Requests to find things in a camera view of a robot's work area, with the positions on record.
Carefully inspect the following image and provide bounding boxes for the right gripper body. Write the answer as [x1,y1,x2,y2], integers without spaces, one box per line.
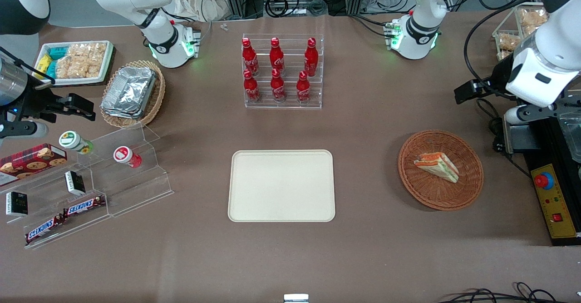
[0,60,59,124]

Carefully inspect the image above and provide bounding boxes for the triangular sandwich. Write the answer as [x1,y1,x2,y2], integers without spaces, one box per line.
[414,152,460,184]

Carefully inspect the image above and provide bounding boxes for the white rectangular snack tray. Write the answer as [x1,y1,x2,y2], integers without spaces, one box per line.
[32,40,114,87]

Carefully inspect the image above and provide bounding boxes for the aluminium foil tray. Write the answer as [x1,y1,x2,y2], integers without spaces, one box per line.
[100,66,158,120]

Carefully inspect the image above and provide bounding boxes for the clear tray in machine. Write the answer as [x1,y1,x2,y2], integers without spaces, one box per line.
[557,111,581,164]

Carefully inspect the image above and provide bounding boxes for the light oval wicker basket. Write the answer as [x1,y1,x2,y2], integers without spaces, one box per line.
[100,60,166,129]

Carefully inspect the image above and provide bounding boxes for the brown round wicker basket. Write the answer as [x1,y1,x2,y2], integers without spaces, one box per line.
[398,130,484,212]

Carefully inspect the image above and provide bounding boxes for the cream plastic tray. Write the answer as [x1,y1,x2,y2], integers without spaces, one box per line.
[227,149,336,223]

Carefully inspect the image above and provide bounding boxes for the green lidded drink cup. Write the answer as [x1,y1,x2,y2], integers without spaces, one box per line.
[59,130,94,155]

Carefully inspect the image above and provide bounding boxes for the clear bag of crackers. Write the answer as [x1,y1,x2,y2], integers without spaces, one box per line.
[497,32,522,52]
[518,8,549,35]

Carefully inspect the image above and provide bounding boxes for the clear bags of rice crackers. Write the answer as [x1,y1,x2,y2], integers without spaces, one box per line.
[55,42,108,79]

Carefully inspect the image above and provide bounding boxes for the red lidded drink cup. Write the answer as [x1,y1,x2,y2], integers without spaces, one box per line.
[113,145,143,169]

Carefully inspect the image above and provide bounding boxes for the small black box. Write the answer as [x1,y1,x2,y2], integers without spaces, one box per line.
[5,191,29,217]
[64,170,86,196]

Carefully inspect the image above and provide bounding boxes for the red cookie box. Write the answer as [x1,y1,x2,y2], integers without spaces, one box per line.
[0,143,68,187]

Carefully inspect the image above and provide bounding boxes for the black sealing machine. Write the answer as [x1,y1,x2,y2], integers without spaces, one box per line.
[502,89,581,247]

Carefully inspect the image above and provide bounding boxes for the clear acrylic stepped shelf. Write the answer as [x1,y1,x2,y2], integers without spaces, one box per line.
[0,123,175,250]

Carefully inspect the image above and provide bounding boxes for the snickers chocolate bar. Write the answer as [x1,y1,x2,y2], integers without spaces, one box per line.
[25,215,68,244]
[62,195,107,218]

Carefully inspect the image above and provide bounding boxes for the red emergency stop button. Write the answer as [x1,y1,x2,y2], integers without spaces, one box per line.
[534,172,556,190]

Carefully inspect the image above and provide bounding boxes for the beige cloth bag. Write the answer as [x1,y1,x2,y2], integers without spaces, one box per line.
[169,0,228,22]

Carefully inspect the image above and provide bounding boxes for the red cola bottle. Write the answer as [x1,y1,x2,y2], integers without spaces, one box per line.
[270,68,287,103]
[243,69,261,103]
[296,70,311,104]
[270,37,286,74]
[242,38,260,77]
[304,37,319,78]

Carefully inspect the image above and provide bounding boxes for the clear acrylic bottle rack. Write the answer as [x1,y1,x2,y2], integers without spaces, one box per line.
[242,33,325,109]

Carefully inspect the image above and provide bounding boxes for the black right camera cable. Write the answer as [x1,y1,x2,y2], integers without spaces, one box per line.
[0,46,56,86]

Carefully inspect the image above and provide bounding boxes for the black camera cable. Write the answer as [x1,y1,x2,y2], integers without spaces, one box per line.
[0,46,56,86]
[464,0,545,86]

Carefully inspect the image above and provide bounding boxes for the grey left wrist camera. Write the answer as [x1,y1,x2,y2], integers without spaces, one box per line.
[505,104,561,126]

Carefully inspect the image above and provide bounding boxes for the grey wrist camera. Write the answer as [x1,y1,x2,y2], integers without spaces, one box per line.
[0,121,49,140]
[505,104,561,126]

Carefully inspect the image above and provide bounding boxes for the black machine power cable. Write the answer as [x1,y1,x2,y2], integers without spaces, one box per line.
[475,97,532,179]

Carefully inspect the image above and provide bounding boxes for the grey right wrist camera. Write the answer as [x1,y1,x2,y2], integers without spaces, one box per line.
[0,121,49,140]

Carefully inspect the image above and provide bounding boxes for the black left camera cable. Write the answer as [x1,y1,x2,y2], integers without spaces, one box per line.
[464,0,545,86]

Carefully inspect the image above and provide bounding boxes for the white wire rack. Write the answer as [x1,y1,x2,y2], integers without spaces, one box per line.
[492,2,551,61]

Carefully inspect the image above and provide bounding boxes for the black left base cables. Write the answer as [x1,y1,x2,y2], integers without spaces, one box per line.
[349,13,393,39]

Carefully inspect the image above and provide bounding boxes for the black floor cables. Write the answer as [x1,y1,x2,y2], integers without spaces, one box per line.
[437,282,558,303]

